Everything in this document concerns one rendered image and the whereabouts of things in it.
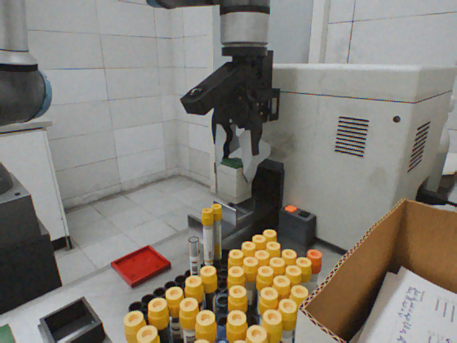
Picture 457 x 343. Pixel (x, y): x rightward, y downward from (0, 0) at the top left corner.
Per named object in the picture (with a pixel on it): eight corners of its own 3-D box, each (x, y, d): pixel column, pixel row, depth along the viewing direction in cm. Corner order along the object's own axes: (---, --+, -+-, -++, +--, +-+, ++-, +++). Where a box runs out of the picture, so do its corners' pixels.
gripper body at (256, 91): (279, 123, 49) (284, 47, 45) (246, 131, 44) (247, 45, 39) (246, 118, 54) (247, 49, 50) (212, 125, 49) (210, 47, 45)
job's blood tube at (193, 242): (197, 299, 39) (194, 235, 35) (204, 305, 38) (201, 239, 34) (190, 305, 38) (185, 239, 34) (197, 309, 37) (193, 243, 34)
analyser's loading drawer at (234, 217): (262, 198, 64) (263, 176, 62) (287, 208, 60) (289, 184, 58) (188, 234, 50) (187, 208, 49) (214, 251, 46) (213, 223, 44)
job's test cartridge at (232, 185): (232, 189, 54) (232, 158, 52) (251, 197, 51) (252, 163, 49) (217, 196, 52) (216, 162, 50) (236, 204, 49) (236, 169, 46)
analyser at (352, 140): (312, 175, 82) (325, 63, 71) (423, 208, 63) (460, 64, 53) (238, 214, 61) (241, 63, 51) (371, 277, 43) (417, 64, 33)
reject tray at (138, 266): (148, 247, 50) (148, 244, 50) (171, 266, 45) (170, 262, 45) (111, 265, 45) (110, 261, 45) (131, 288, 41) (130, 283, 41)
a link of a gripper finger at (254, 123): (266, 153, 45) (259, 96, 43) (260, 156, 44) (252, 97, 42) (244, 153, 49) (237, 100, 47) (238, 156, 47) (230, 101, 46)
